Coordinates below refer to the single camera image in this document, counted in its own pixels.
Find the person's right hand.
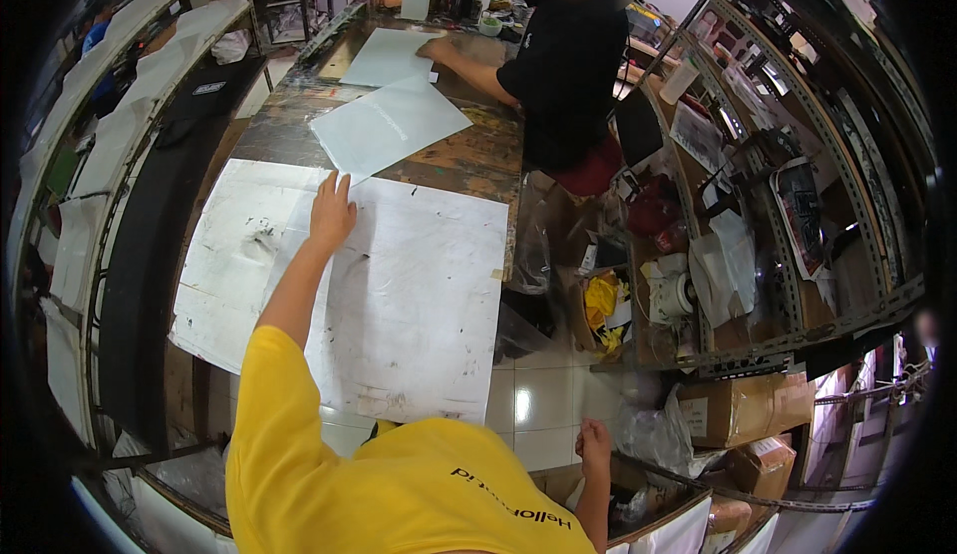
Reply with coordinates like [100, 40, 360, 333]
[574, 417, 613, 480]

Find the large stained white paper sheet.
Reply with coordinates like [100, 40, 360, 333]
[169, 158, 510, 425]

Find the metal shelf rack with supplies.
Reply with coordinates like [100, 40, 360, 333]
[591, 0, 939, 377]

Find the small cardboard box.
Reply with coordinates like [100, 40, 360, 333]
[727, 434, 798, 504]

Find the person's body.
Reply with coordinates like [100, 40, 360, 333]
[226, 325, 600, 554]

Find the crumpled plastic bag heap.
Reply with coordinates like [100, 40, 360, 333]
[612, 384, 720, 480]

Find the clear plastic bag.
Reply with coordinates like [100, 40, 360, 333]
[513, 173, 556, 295]

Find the pale green printing sheet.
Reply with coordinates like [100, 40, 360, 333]
[339, 27, 444, 90]
[310, 74, 474, 186]

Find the box with yellow cloth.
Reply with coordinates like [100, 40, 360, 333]
[570, 268, 635, 355]

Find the large cardboard box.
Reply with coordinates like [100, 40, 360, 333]
[676, 372, 816, 449]

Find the person's left hand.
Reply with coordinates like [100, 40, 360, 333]
[309, 170, 359, 252]

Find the open cardboard carton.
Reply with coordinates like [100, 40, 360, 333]
[534, 463, 713, 554]

